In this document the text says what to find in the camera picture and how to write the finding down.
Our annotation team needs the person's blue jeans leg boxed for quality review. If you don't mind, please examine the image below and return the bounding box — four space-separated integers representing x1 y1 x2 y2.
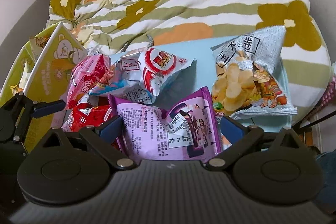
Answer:
315 149 336 188

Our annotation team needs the mustard floral pillow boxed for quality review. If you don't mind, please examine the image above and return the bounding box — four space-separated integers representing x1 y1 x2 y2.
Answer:
50 0 87 17

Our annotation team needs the green and white snack packet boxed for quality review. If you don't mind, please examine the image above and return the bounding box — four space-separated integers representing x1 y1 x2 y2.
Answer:
28 35 51 57

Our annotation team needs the red and white snack packet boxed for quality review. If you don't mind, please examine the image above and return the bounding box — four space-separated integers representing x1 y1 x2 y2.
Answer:
138 47 197 96

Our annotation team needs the purple snack packet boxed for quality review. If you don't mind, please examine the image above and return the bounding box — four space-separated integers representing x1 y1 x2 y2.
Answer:
108 86 222 161

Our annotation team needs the pink knitted cloth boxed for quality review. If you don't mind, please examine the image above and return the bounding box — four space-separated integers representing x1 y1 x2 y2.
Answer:
319 77 336 114

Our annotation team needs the cream snack packet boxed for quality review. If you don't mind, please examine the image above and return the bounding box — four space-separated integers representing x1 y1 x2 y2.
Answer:
25 22 89 109

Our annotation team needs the striped floral blanket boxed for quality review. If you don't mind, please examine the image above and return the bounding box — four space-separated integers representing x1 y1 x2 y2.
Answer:
47 0 332 125

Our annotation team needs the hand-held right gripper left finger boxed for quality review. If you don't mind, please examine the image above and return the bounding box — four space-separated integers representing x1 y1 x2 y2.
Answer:
33 116 137 171

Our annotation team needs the pink snack packet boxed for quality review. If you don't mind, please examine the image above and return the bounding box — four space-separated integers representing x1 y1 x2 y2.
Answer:
64 54 111 110

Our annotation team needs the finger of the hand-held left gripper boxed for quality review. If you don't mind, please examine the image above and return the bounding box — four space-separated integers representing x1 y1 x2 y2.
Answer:
9 93 67 141

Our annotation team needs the grey cable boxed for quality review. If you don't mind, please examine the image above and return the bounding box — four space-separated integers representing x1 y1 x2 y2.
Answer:
119 34 155 54

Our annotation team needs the grey bed headboard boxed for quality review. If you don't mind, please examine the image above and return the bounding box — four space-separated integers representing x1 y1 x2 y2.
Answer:
0 0 57 56

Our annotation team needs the grey crisps packet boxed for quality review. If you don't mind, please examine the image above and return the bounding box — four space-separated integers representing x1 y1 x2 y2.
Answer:
210 25 298 119

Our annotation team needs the yellow-green cardboard box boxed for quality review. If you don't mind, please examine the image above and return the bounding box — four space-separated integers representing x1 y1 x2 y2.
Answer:
0 27 66 153

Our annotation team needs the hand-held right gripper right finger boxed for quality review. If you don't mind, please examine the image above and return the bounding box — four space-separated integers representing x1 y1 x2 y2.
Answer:
205 116 305 171

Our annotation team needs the blue and white snack packet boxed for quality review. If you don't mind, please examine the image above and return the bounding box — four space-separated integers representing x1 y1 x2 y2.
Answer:
89 52 155 105

